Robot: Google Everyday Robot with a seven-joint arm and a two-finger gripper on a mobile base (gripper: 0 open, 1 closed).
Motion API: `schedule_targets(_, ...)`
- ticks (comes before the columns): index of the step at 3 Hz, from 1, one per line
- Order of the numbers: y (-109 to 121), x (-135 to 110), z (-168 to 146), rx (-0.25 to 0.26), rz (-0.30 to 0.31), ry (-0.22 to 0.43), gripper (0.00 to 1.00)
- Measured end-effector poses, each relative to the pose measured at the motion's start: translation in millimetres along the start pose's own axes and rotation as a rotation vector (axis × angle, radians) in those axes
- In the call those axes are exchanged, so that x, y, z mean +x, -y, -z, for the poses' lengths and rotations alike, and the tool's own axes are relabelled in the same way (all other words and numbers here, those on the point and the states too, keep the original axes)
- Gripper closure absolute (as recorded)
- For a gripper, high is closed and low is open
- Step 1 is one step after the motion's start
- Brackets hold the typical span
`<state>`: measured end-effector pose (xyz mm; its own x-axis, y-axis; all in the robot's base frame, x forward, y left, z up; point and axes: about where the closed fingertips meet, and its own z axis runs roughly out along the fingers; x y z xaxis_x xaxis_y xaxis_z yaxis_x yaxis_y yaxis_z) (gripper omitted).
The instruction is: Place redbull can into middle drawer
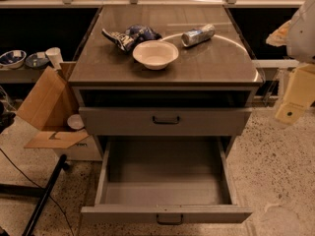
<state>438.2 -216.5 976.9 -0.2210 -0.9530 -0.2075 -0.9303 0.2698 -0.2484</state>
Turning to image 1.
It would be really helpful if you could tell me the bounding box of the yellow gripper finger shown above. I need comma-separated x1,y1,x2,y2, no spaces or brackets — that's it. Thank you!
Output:
275,102,306,125

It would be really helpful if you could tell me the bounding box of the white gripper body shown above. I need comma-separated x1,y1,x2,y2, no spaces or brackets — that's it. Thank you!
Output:
283,64,315,110

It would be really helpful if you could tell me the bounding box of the silver blue redbull can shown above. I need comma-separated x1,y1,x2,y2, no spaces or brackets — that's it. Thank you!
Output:
181,25,216,47

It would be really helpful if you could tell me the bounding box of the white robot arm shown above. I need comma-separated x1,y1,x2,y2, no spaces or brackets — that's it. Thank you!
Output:
275,0,315,125

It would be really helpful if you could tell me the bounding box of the grey drawer cabinet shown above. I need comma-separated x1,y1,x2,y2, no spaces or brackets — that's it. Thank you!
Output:
68,4,264,155

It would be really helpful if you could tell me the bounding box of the open middle drawer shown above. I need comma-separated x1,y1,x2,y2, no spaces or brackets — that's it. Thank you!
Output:
82,137,252,224

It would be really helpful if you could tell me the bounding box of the upper grey drawer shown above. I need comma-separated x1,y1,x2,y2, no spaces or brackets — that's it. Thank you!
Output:
79,107,251,136

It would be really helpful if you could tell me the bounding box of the blue chip bag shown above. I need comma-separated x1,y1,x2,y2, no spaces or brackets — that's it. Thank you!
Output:
101,25,161,53

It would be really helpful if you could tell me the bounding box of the white box under cardboard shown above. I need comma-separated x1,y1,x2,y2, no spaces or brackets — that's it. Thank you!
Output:
53,136,102,161

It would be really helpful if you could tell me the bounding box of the brown cardboard box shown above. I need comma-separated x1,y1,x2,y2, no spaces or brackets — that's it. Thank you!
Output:
17,67,89,149

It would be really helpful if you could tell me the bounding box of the white paper cup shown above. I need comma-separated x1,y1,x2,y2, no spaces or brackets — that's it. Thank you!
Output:
45,47,63,69

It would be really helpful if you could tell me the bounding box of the blue bowl with card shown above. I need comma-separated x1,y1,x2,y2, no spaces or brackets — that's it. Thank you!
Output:
25,52,49,70

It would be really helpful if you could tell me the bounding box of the blue white bowl left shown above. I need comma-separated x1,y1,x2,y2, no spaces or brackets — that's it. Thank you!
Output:
0,50,27,69

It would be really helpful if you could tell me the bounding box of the black metal stand leg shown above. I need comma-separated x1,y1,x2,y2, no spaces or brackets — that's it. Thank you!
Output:
0,154,69,236

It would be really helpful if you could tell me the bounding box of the black upper drawer handle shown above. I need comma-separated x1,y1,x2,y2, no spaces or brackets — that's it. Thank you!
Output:
152,116,180,125

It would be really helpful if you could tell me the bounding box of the black drawer handle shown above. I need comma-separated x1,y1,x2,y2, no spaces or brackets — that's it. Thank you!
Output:
156,214,184,225
152,116,180,125

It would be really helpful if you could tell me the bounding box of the black lower drawer handle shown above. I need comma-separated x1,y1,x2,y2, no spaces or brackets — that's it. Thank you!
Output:
156,214,184,225

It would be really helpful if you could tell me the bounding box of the black floor cable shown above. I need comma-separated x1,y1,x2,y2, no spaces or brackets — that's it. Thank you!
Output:
0,147,76,236

